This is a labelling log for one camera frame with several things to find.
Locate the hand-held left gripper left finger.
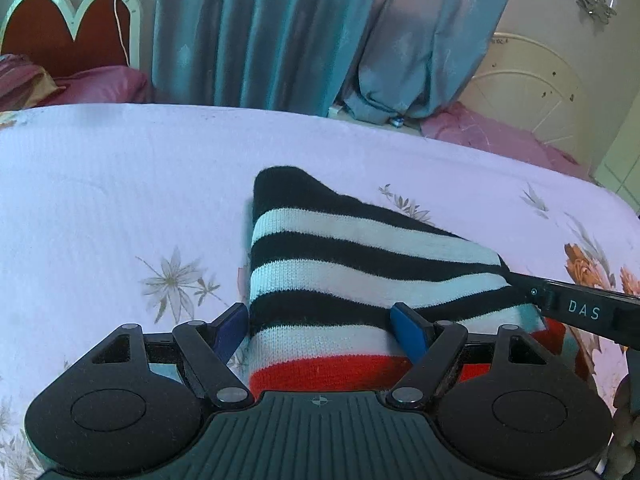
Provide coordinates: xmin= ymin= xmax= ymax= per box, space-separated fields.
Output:
xmin=90 ymin=304 xmax=251 ymax=408

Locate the white hanging cable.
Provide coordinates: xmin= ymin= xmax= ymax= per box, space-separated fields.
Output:
xmin=102 ymin=0 xmax=132 ymax=68

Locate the striped knit sweater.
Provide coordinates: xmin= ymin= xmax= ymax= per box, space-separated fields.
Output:
xmin=245 ymin=165 xmax=617 ymax=401

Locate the cream bed headboard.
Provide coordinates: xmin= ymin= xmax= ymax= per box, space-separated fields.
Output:
xmin=469 ymin=31 xmax=592 ymax=157

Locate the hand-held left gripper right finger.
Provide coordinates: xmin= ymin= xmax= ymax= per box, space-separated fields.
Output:
xmin=389 ymin=302 xmax=548 ymax=408

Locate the blue curtain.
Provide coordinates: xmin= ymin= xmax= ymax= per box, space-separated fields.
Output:
xmin=150 ymin=0 xmax=387 ymax=117

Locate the pink bed sheet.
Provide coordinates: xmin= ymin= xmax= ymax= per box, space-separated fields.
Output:
xmin=420 ymin=100 xmax=594 ymax=182

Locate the grey curtain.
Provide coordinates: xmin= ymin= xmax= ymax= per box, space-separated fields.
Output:
xmin=344 ymin=0 xmax=524 ymax=126

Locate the cream wardrobe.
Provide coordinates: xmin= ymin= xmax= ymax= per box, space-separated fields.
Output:
xmin=591 ymin=105 xmax=640 ymax=213

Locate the red headboard with white frame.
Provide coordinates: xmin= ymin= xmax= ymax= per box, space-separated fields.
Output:
xmin=0 ymin=0 xmax=146 ymax=80

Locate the person's right hand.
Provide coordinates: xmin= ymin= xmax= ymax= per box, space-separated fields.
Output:
xmin=606 ymin=377 xmax=640 ymax=480

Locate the white floral bed sheet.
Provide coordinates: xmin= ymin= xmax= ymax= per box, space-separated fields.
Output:
xmin=0 ymin=102 xmax=640 ymax=480

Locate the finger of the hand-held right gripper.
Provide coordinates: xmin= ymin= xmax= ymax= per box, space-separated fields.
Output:
xmin=505 ymin=272 xmax=640 ymax=352

